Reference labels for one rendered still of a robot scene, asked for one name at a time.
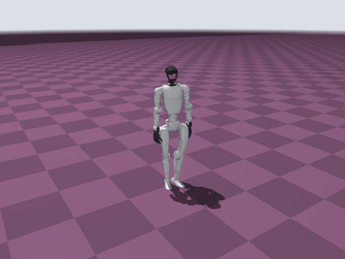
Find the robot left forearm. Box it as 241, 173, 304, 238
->
185, 109, 192, 125

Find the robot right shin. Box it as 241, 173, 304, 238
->
162, 158, 170, 181

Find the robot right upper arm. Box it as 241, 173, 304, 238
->
154, 87, 163, 113

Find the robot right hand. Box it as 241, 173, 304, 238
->
153, 127, 163, 144

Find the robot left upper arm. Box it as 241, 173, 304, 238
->
182, 85, 192, 110

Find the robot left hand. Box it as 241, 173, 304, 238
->
187, 121, 192, 138

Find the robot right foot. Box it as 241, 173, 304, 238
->
164, 179, 171, 190

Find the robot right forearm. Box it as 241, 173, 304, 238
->
153, 107, 160, 131

